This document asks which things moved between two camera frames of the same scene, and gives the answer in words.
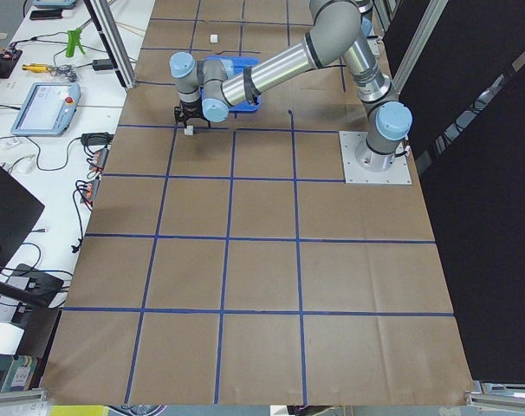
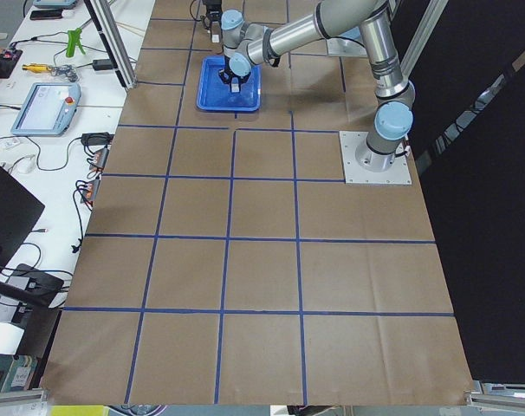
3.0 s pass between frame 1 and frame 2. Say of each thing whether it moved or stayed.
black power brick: stayed
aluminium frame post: stayed
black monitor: stayed
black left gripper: moved
